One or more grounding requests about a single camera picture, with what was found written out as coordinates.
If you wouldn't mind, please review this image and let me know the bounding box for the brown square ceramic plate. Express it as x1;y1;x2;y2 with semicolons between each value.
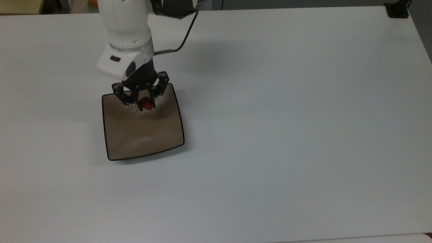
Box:
102;83;185;161

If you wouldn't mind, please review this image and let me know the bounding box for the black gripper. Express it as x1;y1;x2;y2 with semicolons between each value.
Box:
112;59;170;111

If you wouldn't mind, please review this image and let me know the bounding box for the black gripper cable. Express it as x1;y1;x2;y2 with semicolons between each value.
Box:
154;0;224;55

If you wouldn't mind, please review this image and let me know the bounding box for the black stand base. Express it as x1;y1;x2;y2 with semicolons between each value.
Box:
384;0;411;19

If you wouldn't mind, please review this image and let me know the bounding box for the yellow wooden board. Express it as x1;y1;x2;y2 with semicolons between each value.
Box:
0;0;44;15

